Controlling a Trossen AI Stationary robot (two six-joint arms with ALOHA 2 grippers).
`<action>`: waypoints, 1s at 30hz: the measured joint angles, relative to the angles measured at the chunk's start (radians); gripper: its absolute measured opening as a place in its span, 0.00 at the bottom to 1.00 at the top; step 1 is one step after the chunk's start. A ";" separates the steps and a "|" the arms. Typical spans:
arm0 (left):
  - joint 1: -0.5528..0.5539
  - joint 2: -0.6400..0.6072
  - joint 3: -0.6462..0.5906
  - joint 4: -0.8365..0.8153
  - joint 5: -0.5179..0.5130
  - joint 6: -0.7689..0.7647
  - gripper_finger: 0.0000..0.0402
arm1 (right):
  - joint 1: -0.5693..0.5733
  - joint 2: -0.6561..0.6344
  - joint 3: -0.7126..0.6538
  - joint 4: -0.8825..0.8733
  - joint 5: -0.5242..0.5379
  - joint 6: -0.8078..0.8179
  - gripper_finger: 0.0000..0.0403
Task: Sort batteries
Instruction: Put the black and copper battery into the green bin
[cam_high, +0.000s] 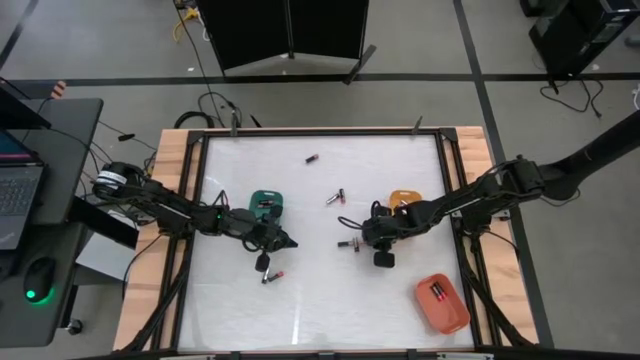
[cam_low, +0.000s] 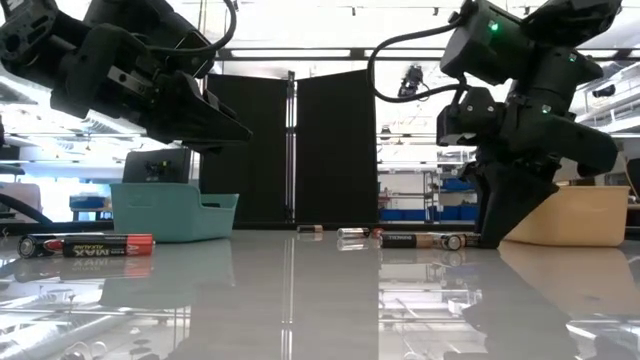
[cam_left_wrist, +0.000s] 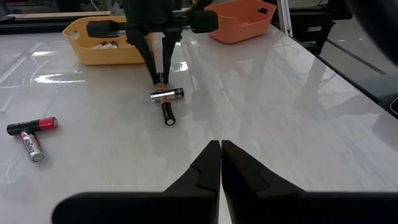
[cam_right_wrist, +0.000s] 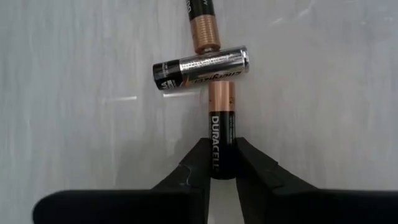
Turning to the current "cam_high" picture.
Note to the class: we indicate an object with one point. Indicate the black red MAX battery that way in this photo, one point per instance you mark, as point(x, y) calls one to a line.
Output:
point(277, 276)

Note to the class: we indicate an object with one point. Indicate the black desk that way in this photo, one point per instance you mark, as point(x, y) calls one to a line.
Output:
point(70, 150)

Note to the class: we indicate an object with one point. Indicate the black folding partition screen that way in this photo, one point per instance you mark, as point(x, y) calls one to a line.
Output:
point(250, 30)

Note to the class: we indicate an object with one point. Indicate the red white striped object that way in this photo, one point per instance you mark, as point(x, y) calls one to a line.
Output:
point(59, 89)

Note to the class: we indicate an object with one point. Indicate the dark desk monitor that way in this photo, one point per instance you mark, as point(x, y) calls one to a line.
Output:
point(15, 115)

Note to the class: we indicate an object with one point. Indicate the yellow plastic bin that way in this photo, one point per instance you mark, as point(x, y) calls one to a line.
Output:
point(407, 195)

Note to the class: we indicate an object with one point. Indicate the black computer tower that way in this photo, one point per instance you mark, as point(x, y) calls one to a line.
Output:
point(575, 35)

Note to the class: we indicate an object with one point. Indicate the grey battery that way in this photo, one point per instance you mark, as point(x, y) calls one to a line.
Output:
point(266, 275)

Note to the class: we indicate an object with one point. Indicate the teal plastic bin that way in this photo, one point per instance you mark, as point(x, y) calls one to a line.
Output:
point(257, 196)

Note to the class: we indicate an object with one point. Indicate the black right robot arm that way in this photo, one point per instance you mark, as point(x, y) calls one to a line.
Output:
point(465, 202)

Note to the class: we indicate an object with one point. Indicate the black marker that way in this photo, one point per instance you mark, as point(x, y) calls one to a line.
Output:
point(126, 136)

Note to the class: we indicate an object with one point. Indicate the grey laptop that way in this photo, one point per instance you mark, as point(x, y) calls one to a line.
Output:
point(20, 195)

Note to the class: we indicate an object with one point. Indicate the black table frame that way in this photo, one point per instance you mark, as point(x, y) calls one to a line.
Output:
point(325, 132)

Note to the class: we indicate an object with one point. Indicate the black copper battery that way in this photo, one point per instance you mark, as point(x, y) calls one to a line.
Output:
point(265, 203)
point(345, 244)
point(312, 158)

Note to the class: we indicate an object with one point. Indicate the black computer mouse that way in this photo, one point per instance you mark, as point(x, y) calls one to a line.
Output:
point(39, 277)

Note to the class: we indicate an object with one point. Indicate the black caster wheel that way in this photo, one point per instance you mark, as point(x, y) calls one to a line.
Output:
point(75, 327)

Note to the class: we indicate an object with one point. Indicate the orange plastic bin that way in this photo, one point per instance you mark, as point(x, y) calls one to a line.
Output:
point(447, 317)

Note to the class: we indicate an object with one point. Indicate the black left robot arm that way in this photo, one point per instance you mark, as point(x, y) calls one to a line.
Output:
point(170, 210)

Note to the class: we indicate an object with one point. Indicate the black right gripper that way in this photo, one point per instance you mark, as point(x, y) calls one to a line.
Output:
point(382, 230)

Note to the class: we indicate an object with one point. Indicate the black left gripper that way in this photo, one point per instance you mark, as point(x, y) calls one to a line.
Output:
point(262, 235)

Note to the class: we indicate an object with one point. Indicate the black floor stand pole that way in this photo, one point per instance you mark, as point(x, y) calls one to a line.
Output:
point(600, 150)

